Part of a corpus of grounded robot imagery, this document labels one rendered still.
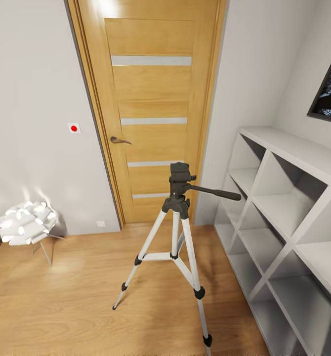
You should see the camera tripod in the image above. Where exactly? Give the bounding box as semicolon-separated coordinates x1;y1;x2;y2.
112;162;241;356

